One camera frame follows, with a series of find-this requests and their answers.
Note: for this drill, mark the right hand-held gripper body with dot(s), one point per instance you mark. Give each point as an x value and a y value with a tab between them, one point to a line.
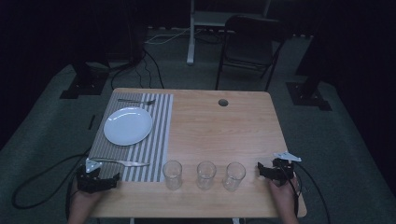
284	173

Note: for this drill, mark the clear drinking glass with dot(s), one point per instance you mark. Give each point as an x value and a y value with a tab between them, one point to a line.
206	174
234	175
172	174

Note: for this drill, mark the silver fork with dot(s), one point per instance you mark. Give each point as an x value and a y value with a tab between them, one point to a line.
137	100

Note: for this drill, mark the person's left hand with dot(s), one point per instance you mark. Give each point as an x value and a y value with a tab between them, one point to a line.
83	199

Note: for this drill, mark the black folding chair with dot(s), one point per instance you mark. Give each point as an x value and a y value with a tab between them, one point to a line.
249	46

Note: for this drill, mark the person's right hand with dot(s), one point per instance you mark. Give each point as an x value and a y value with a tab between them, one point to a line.
284	197

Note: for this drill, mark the grey striped placemat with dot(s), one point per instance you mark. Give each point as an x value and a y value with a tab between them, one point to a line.
137	137

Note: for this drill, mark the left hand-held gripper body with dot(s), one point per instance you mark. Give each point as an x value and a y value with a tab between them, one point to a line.
95	184

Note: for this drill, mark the small black floor strip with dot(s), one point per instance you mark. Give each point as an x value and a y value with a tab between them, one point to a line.
91	122

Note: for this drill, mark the white metal desk frame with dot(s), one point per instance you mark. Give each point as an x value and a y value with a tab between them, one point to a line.
191	37

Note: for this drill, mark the silver table knife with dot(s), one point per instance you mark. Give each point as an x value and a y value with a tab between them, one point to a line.
121	162

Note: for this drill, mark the black stand with base plate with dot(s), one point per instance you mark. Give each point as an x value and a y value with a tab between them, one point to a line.
84	84
306	95

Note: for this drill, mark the white round plate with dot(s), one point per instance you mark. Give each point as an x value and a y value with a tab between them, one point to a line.
128	126

